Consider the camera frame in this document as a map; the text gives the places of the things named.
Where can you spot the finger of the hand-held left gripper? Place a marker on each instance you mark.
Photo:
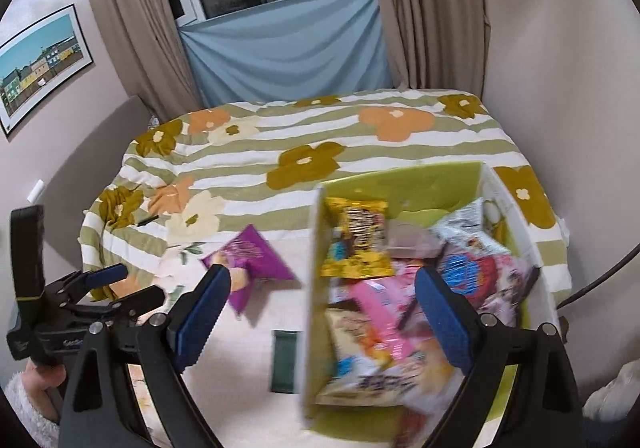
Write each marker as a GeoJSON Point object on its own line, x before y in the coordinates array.
{"type": "Point", "coordinates": [140, 300]}
{"type": "Point", "coordinates": [107, 274]}

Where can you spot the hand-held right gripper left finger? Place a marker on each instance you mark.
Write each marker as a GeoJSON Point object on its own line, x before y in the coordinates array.
{"type": "Point", "coordinates": [200, 318]}

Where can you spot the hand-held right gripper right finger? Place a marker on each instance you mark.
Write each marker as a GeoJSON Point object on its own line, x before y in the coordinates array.
{"type": "Point", "coordinates": [445, 323]}

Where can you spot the pink snack packet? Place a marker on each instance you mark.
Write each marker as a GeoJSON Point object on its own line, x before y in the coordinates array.
{"type": "Point", "coordinates": [385, 313]}

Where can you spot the purple chip packet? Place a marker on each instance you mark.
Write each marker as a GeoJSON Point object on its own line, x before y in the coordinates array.
{"type": "Point", "coordinates": [260, 258]}

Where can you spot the orange white cracker packet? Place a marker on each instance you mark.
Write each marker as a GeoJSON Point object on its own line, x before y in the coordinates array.
{"type": "Point", "coordinates": [360, 353]}

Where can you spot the grey translucent packet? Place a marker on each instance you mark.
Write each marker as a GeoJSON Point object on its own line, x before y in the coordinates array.
{"type": "Point", "coordinates": [412, 238]}

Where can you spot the yellow gold snack packet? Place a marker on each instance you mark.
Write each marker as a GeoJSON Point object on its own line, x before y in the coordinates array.
{"type": "Point", "coordinates": [357, 238]}

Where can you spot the green cardboard box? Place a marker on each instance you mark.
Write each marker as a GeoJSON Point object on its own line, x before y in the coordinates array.
{"type": "Point", "coordinates": [430, 188]}

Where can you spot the person's left forearm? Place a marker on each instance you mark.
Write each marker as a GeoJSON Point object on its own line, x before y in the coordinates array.
{"type": "Point", "coordinates": [25, 413]}

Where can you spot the person's left hand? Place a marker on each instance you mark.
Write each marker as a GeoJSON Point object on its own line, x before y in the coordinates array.
{"type": "Point", "coordinates": [47, 378]}

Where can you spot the red blue snack packet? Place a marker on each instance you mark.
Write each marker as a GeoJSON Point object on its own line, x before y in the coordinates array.
{"type": "Point", "coordinates": [467, 275]}

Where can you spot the cream floral tablecloth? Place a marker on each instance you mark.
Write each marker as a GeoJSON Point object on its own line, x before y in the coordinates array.
{"type": "Point", "coordinates": [250, 343]}

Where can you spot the small black object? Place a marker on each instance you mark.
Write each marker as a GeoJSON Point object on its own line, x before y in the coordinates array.
{"type": "Point", "coordinates": [146, 219]}

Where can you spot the dark green packet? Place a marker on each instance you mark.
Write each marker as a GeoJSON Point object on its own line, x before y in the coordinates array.
{"type": "Point", "coordinates": [285, 360]}

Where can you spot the silver crinkled snack packet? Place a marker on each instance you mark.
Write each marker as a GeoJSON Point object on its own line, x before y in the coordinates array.
{"type": "Point", "coordinates": [465, 223]}

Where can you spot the grey bed headboard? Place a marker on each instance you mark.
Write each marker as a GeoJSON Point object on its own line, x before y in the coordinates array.
{"type": "Point", "coordinates": [95, 163]}

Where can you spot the green striped floral blanket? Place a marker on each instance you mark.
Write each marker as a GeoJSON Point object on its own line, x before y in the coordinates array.
{"type": "Point", "coordinates": [250, 143]}

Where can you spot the beige curtain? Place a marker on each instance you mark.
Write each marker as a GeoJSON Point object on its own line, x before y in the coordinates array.
{"type": "Point", "coordinates": [140, 28]}
{"type": "Point", "coordinates": [425, 13]}

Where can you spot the light blue cloth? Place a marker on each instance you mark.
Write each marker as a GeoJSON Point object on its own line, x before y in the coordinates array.
{"type": "Point", "coordinates": [285, 48]}

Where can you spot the white wall switch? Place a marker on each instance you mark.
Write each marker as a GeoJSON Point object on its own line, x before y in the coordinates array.
{"type": "Point", "coordinates": [36, 191]}

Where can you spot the framed wall poster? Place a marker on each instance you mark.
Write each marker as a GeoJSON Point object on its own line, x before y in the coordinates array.
{"type": "Point", "coordinates": [40, 73]}

